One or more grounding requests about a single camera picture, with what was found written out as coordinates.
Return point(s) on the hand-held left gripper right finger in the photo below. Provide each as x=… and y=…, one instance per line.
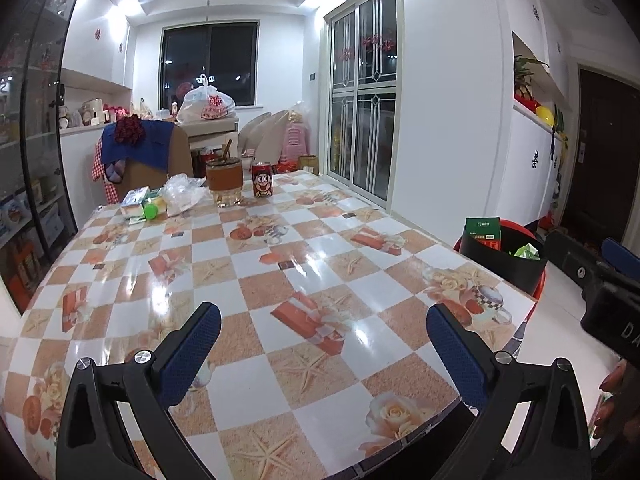
x=457, y=355

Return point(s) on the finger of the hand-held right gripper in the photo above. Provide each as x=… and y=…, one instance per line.
x=570, y=255
x=622, y=257

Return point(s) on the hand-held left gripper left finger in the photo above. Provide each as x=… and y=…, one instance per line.
x=190, y=355

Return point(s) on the light green plastic bag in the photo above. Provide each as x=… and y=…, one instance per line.
x=525, y=252

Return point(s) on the green cardboard box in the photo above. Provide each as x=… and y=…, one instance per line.
x=482, y=232

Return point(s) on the person's right hand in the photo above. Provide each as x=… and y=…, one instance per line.
x=614, y=380

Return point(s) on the red bin black liner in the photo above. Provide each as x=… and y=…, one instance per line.
x=540, y=287

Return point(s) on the white storage cabinet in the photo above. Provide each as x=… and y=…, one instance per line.
x=532, y=175

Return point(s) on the dark front door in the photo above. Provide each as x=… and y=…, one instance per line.
x=605, y=160

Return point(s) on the checkered floral tablecloth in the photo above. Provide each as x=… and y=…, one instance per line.
x=280, y=290

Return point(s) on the yellow balloon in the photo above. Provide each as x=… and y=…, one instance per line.
x=546, y=116

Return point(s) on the small green bottle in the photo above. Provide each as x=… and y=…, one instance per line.
x=151, y=211

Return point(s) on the small white green box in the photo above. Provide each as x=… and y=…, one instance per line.
x=134, y=202

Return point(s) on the clear plastic bag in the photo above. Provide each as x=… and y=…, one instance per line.
x=185, y=192

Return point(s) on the brown sleeved glass cup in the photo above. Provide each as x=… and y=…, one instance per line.
x=225, y=180

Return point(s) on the potted green plant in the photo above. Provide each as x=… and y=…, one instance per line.
x=527, y=72

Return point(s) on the red drink can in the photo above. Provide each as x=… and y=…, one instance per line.
x=262, y=180

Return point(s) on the brown dining chair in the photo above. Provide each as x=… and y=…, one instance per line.
x=177, y=160

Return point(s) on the red checkered cloth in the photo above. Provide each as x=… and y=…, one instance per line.
x=99, y=165

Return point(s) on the blue cloth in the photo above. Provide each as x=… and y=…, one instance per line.
x=150, y=145

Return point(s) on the beige side table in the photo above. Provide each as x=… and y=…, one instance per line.
x=212, y=132

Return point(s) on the beige upholstered chairs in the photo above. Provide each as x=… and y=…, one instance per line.
x=265, y=137

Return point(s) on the red flower bunch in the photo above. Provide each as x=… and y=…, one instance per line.
x=129, y=130

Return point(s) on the pink plastic stools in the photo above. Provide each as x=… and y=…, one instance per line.
x=296, y=142

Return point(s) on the white red-printed plastic bag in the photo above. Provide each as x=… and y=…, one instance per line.
x=205, y=105

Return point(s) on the sliding glass door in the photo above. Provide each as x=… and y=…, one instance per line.
x=365, y=95

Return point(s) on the white kitchen appliance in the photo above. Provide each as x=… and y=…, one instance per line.
x=93, y=112

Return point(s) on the glass display cabinet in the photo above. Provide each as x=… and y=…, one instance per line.
x=32, y=135

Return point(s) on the dark window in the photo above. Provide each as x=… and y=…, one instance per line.
x=210, y=65

